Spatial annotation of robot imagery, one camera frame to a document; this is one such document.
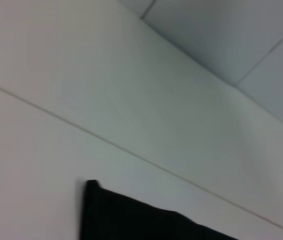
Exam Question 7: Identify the black T-shirt with FREE! print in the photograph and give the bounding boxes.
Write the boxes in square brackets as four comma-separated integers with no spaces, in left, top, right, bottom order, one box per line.
[79,179,240,240]

